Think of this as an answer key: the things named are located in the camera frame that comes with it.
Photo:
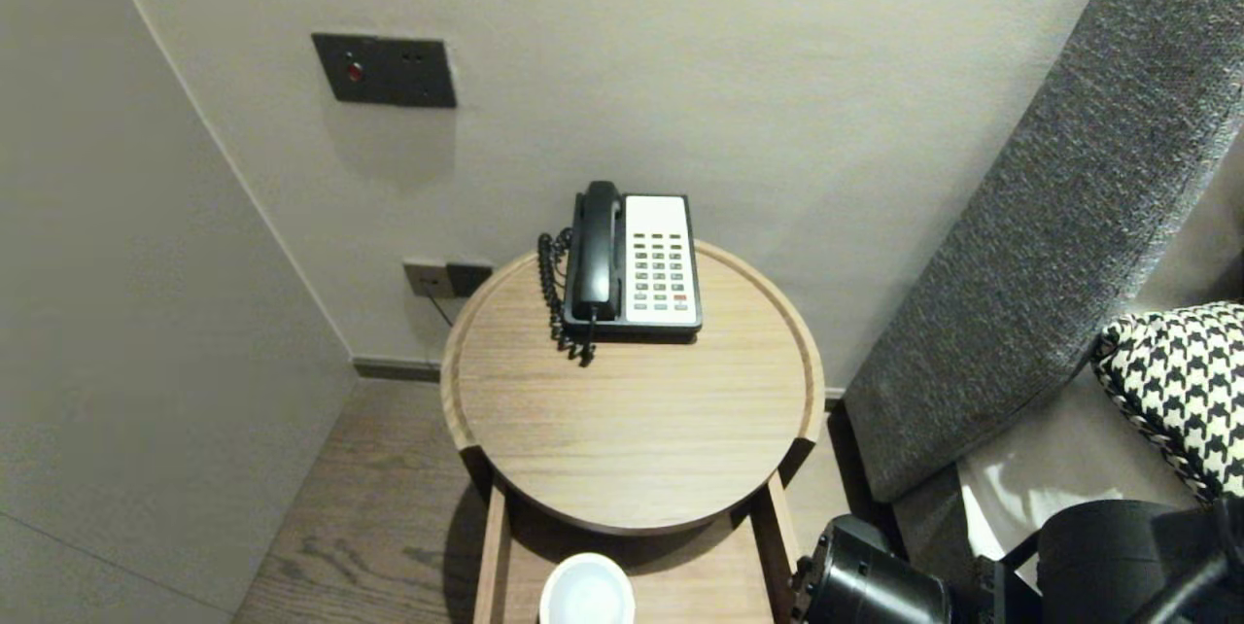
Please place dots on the dark grey wall socket plate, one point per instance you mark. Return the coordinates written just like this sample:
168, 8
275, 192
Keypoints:
471, 278

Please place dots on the white round lidded device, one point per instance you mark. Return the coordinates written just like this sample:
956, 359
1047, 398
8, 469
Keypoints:
587, 595

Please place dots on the round wooden bedside table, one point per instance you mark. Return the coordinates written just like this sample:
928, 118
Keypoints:
632, 430

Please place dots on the beige wall socket plate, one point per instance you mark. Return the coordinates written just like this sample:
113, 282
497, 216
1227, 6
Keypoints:
426, 279

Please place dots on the black telephone handset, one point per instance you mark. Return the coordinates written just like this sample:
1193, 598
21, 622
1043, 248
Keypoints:
597, 255

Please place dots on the white bed sheet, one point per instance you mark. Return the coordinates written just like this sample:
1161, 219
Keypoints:
1050, 459

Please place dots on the curved wooden table drawer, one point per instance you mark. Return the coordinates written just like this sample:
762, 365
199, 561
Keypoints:
700, 595

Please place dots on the black white houndstooth pillow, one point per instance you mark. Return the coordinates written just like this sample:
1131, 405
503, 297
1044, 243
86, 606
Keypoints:
1176, 391

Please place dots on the black and white desk telephone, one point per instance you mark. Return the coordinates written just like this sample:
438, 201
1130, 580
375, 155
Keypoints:
661, 260

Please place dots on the grey upholstered bed headboard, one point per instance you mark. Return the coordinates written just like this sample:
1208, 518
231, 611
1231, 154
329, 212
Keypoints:
1020, 264

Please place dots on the dark wall switch panel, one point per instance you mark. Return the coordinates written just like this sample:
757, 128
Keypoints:
389, 70

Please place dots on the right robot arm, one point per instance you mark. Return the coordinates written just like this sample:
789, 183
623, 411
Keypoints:
875, 585

